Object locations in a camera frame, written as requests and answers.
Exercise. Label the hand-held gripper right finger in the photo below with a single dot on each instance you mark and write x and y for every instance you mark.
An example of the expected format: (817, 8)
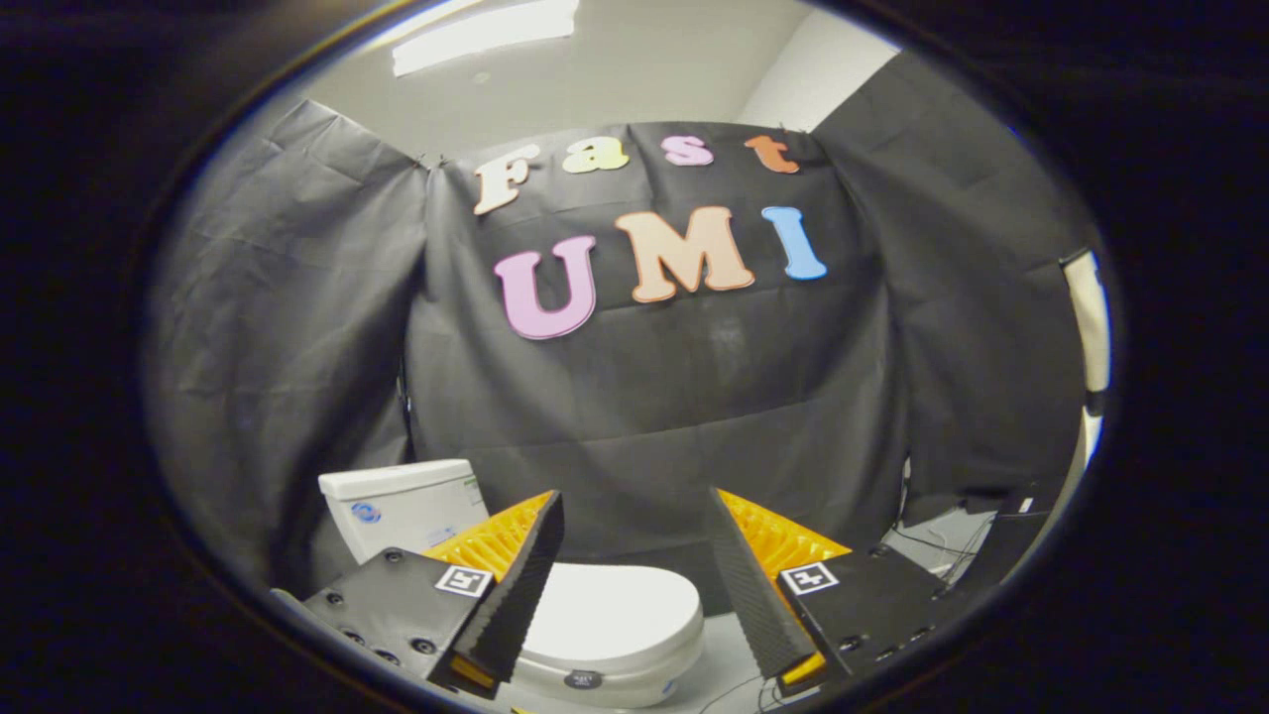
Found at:
(749, 605)

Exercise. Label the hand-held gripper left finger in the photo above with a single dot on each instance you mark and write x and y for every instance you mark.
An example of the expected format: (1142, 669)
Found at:
(516, 605)

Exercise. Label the white toilet lid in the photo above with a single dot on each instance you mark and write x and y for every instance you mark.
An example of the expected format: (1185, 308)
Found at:
(620, 610)

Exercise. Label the white toilet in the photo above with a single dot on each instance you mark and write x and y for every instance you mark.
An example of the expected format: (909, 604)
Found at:
(406, 511)

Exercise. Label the black backdrop cloth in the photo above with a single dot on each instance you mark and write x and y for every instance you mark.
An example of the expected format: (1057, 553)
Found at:
(674, 416)

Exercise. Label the ceiling light panel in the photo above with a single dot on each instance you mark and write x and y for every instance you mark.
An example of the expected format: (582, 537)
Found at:
(486, 35)

